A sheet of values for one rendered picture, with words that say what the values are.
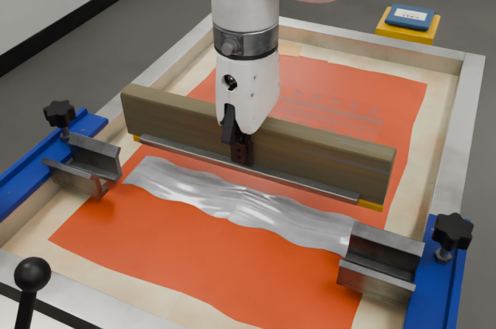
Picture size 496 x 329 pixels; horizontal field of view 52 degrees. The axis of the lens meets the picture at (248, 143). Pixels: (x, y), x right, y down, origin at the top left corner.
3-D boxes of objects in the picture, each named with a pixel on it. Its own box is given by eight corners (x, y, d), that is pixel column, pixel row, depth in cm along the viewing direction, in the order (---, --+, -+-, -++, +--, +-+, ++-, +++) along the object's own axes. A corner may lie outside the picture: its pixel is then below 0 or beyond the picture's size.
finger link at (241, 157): (243, 139, 61) (244, 179, 66) (254, 125, 64) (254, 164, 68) (220, 133, 62) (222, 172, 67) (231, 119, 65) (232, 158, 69)
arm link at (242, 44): (258, 44, 52) (258, 68, 54) (288, 9, 58) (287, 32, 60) (194, 32, 54) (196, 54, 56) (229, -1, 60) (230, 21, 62)
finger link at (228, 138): (222, 137, 58) (235, 151, 63) (245, 77, 59) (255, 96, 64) (213, 134, 58) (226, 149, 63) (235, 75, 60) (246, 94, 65)
